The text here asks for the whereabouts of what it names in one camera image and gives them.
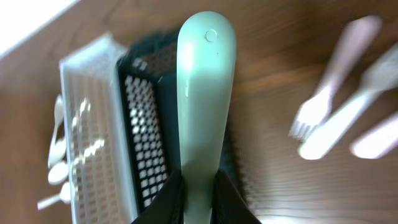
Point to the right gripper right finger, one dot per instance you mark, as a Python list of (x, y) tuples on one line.
[(228, 207)]

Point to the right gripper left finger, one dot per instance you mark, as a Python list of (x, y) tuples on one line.
[(167, 208)]

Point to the pink-white plastic spoon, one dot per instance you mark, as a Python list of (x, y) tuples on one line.
[(378, 141)]

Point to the mint green plastic fork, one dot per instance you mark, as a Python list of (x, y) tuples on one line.
[(206, 58)]

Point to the cream plastic fork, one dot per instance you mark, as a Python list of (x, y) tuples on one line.
[(381, 76)]

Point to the pink-white plastic fork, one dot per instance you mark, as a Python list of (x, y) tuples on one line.
[(355, 38)]

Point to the clear plastic mesh basket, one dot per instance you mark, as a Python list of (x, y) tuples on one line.
[(99, 169)]

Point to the white plastic spoon bottom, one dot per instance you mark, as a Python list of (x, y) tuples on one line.
[(64, 196)]

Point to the white plastic spoon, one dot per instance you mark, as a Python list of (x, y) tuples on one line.
[(64, 196), (57, 152), (58, 173), (58, 118)]

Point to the black plastic mesh basket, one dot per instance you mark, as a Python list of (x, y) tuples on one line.
[(148, 86)]

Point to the white plastic spoon top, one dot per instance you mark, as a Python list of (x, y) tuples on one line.
[(58, 118)]

